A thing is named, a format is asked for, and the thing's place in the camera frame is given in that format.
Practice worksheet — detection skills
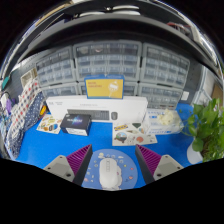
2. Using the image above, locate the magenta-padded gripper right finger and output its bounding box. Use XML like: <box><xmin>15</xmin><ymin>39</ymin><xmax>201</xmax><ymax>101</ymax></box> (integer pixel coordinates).
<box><xmin>134</xmin><ymin>143</ymin><xmax>185</xmax><ymax>186</ymax></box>

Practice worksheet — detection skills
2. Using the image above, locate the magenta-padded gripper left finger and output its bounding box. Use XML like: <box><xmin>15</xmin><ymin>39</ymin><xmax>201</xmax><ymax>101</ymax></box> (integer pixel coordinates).
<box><xmin>43</xmin><ymin>143</ymin><xmax>94</xmax><ymax>187</ymax></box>

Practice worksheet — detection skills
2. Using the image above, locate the grey computer mouse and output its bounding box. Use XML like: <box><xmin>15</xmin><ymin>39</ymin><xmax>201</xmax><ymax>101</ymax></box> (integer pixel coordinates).
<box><xmin>98</xmin><ymin>157</ymin><xmax>124</xmax><ymax>191</ymax></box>

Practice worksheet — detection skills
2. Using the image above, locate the round blue printed mouse pad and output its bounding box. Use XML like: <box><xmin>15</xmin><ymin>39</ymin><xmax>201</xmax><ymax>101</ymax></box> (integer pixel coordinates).
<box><xmin>81</xmin><ymin>148</ymin><xmax>139</xmax><ymax>191</ymax></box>

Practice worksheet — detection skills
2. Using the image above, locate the cartoon sticker sheet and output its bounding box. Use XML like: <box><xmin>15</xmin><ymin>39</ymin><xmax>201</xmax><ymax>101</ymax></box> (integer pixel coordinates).
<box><xmin>111</xmin><ymin>121</ymin><xmax>159</xmax><ymax>147</ymax></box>

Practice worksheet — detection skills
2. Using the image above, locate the small dark blue box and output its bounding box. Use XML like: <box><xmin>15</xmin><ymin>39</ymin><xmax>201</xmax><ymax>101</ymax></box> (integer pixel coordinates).
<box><xmin>59</xmin><ymin>112</ymin><xmax>93</xmax><ymax>137</ymax></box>

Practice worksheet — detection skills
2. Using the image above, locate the white disposable glove box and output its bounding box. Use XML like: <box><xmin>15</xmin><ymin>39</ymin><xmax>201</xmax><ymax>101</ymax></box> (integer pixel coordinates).
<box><xmin>142</xmin><ymin>107</ymin><xmax>185</xmax><ymax>136</ymax></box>

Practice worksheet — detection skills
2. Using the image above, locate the green potted plant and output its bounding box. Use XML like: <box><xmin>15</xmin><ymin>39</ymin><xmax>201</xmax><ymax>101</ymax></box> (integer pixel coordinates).
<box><xmin>181</xmin><ymin>97</ymin><xmax>224</xmax><ymax>165</ymax></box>

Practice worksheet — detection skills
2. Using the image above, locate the navy polka dot cloth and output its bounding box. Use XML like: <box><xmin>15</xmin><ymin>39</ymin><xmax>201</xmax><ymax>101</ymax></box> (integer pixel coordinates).
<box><xmin>4</xmin><ymin>91</ymin><xmax>46</xmax><ymax>160</ymax></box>

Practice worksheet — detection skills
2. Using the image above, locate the white keyboard box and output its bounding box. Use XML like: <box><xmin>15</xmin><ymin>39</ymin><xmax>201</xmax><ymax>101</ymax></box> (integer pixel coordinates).
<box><xmin>45</xmin><ymin>95</ymin><xmax>149</xmax><ymax>126</ymax></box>

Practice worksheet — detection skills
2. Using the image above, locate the checkered red blue cloth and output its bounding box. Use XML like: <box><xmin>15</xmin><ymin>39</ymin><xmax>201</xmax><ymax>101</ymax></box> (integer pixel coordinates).
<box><xmin>4</xmin><ymin>79</ymin><xmax>43</xmax><ymax>148</ymax></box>

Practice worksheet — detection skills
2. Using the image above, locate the yellow and blue box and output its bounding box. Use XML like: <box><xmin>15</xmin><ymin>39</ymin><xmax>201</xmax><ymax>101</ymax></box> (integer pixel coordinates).
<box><xmin>83</xmin><ymin>74</ymin><xmax>126</xmax><ymax>100</ymax></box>

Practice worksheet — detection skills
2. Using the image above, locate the white woven basket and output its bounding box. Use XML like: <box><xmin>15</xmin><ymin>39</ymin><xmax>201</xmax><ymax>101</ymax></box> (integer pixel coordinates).
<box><xmin>20</xmin><ymin>67</ymin><xmax>39</xmax><ymax>89</ymax></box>

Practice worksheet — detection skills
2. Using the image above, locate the dark metal shelf unit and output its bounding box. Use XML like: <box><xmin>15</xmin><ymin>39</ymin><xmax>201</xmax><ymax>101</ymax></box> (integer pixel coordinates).
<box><xmin>9</xmin><ymin>0</ymin><xmax>223</xmax><ymax>69</ymax></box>

